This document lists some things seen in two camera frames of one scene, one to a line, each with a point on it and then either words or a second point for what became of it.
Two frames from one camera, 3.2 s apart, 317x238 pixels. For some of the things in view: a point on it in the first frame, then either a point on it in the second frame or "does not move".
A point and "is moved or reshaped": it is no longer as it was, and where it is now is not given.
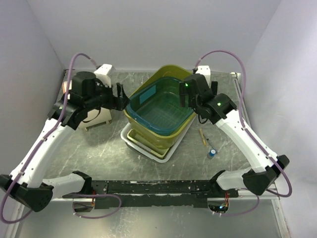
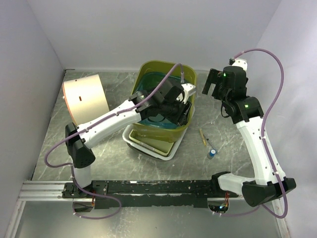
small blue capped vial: (212, 153) does not move
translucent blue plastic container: (157, 105) is moved or reshaped
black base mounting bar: (104, 194) does not move
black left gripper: (119, 102) to (182, 119)
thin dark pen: (210, 144) does not move
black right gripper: (182, 94) to (215, 77)
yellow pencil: (202, 137) does not move
